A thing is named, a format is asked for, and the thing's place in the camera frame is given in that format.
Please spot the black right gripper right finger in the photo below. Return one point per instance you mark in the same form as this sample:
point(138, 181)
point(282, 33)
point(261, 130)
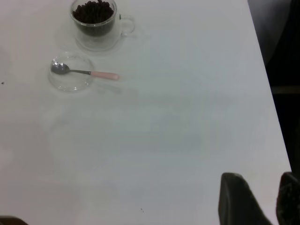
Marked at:
point(289, 201)

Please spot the dark coffee beans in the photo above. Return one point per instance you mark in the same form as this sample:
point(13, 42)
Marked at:
point(92, 14)

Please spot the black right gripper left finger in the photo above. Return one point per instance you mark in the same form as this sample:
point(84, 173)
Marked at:
point(239, 204)

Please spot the clear glass lid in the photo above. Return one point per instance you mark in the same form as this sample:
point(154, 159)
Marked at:
point(70, 84)

